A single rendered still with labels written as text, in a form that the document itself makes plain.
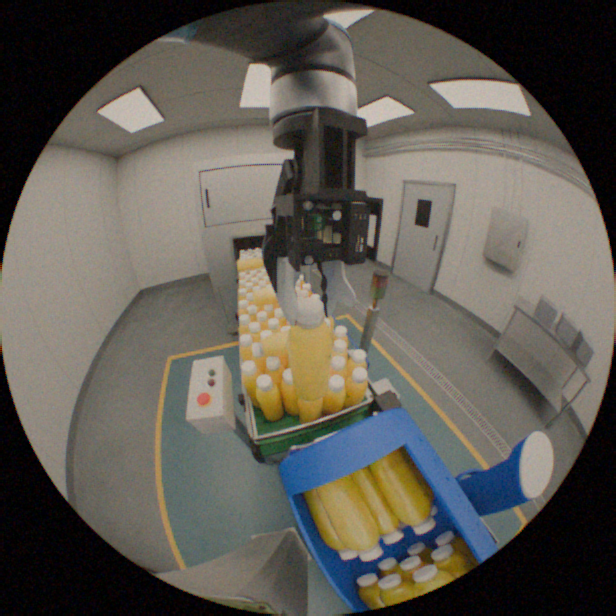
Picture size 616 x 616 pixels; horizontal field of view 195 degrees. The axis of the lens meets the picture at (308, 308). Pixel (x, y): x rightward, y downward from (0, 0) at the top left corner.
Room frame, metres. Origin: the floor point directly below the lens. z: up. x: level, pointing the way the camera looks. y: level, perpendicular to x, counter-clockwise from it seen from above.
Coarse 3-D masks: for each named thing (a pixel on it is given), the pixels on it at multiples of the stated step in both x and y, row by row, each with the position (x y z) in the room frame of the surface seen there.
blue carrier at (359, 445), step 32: (384, 416) 0.10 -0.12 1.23; (320, 448) 0.07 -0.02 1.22; (352, 448) 0.06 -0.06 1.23; (384, 448) 0.05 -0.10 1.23; (416, 448) 0.04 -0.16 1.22; (288, 480) 0.02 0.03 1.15; (320, 480) 0.02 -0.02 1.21; (448, 480) -0.03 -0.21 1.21; (448, 512) -0.08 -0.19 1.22; (320, 544) -0.13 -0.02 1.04; (384, 544) -0.18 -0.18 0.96; (480, 544) -0.19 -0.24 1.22; (352, 576) -0.25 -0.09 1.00; (352, 608) -0.31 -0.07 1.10
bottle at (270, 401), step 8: (272, 384) 0.27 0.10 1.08; (256, 392) 0.25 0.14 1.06; (264, 392) 0.24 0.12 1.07; (272, 392) 0.25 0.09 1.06; (264, 400) 0.23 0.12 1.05; (272, 400) 0.24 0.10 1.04; (280, 400) 0.26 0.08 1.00; (264, 408) 0.23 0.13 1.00; (272, 408) 0.23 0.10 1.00; (280, 408) 0.25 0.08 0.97; (272, 416) 0.23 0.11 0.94; (280, 416) 0.24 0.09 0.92
